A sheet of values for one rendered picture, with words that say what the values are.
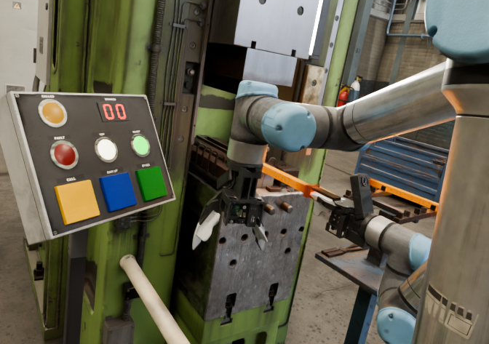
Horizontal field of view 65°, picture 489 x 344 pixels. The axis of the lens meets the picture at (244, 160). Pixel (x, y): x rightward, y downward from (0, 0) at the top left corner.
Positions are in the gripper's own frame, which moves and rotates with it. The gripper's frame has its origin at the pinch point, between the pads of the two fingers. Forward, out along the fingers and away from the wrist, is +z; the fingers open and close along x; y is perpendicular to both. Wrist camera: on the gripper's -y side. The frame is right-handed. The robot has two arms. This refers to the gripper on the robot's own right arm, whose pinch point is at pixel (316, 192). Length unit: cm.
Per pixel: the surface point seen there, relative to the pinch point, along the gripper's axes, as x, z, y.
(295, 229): 16.9, 21.8, 23.6
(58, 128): -65, 10, -13
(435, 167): 351, 150, 46
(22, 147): -71, 7, -10
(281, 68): 2.2, 27.4, -32.0
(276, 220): 6.9, 21.8, 19.1
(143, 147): -45.2, 15.9, -8.3
